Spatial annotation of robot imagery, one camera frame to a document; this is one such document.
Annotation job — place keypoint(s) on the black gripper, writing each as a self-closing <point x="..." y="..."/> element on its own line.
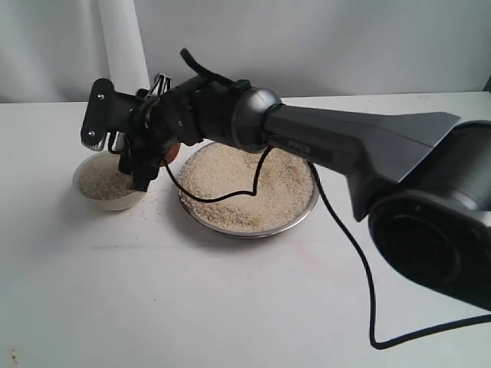
<point x="199" y="108"/>

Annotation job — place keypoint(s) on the brown wooden cup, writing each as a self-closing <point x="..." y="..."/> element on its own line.
<point x="171" y="154"/>

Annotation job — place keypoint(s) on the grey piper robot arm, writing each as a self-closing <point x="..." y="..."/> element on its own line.
<point x="421" y="180"/>

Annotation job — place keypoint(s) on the rice in small bowl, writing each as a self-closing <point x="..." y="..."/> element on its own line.
<point x="100" y="179"/>

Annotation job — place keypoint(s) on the small cream ceramic bowl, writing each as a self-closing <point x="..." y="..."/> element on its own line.
<point x="113" y="205"/>

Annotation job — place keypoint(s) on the spilled rice on table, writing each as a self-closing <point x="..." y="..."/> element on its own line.
<point x="148" y="210"/>

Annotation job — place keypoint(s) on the rice in steel plate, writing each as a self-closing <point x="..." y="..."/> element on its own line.
<point x="245" y="191"/>

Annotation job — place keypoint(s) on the white backdrop cloth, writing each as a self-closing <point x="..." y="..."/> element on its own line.
<point x="52" y="51"/>

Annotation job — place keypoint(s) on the round steel plate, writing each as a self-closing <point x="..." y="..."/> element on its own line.
<point x="245" y="230"/>

